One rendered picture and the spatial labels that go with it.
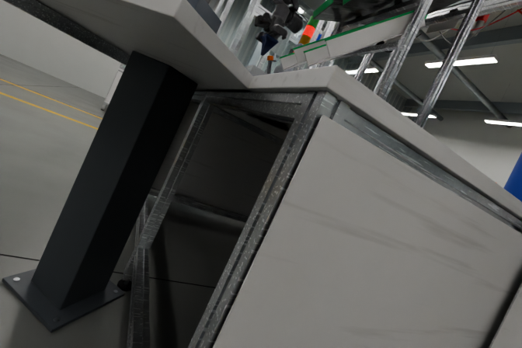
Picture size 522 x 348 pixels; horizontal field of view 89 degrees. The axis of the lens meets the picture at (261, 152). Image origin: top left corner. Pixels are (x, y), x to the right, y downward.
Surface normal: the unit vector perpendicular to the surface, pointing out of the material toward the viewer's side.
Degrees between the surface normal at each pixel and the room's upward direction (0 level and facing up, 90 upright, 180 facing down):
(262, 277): 90
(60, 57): 90
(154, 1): 90
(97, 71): 90
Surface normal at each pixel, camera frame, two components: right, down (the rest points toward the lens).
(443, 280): 0.39, 0.21
